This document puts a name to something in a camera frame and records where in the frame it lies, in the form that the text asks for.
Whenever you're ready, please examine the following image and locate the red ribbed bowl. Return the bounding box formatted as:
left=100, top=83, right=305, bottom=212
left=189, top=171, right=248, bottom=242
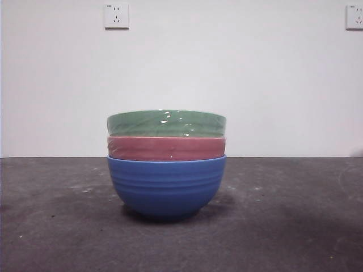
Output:
left=107, top=135, right=228, bottom=162

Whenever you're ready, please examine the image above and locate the green ribbed bowl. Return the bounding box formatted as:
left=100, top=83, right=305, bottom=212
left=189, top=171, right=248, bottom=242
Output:
left=106, top=109, right=228, bottom=140

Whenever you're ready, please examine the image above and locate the blue ribbed bowl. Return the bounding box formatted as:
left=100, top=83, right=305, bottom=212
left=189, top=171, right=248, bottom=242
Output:
left=107, top=154, right=228, bottom=223

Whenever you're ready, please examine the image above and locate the white wall socket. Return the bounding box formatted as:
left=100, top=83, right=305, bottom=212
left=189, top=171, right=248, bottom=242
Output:
left=104, top=3, right=130, bottom=31
left=345, top=5, right=363, bottom=31

